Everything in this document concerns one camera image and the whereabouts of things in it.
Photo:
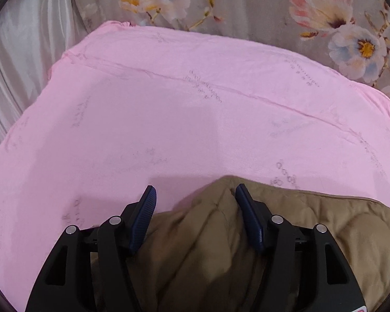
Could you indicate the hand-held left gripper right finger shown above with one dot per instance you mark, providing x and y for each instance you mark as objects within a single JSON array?
[{"x": 250, "y": 221}]

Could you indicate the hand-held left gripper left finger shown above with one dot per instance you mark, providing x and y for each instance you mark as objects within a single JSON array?
[{"x": 144, "y": 217}]

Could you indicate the olive quilted jacket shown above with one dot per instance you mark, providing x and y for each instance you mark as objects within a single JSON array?
[{"x": 208, "y": 250}]

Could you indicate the pink bed sheet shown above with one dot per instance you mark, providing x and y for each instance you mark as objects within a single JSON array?
[{"x": 149, "y": 120}]

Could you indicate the white satin curtain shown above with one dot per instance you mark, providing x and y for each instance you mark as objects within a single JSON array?
[{"x": 19, "y": 55}]

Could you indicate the grey floral cloth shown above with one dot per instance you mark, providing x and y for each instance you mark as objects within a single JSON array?
[{"x": 247, "y": 6}]

